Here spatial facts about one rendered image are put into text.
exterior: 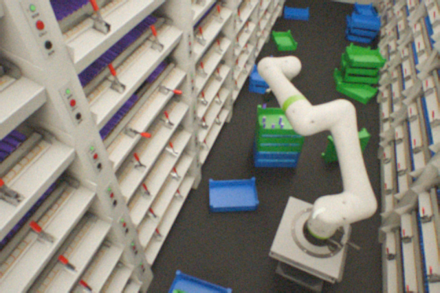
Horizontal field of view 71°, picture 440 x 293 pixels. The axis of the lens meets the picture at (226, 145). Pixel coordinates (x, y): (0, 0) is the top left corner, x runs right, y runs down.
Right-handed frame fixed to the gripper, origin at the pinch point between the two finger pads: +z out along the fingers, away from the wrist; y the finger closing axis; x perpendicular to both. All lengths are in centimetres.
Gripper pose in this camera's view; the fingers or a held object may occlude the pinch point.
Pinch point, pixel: (267, 99)
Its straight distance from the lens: 200.9
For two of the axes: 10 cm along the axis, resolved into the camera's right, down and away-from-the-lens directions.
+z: -2.3, 3.6, 9.0
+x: -4.5, -8.7, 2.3
